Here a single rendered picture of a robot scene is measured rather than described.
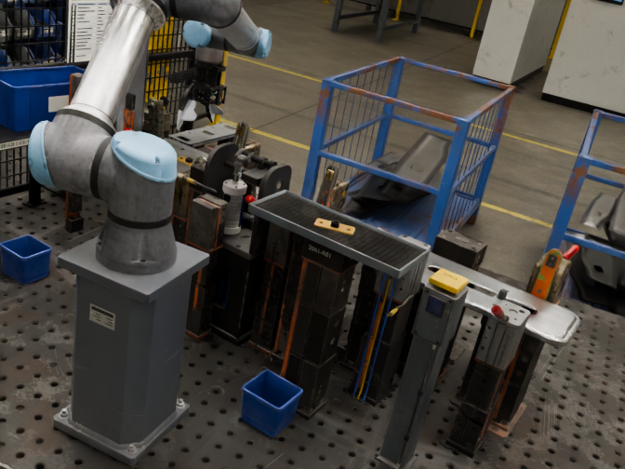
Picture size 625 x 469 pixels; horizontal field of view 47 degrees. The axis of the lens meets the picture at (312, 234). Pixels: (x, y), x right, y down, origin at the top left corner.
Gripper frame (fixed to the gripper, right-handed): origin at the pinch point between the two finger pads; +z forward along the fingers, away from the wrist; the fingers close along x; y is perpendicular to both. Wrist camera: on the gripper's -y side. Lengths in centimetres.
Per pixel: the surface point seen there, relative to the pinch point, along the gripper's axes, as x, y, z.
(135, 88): 2.7, -26.8, -2.5
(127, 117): -16.2, -10.2, -1.4
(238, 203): -22.4, 35.7, 4.5
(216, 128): 32.5, -16.6, 11.8
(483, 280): 4, 93, 9
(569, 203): 176, 82, 37
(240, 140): 15.3, 6.4, 4.7
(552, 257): 13, 105, -1
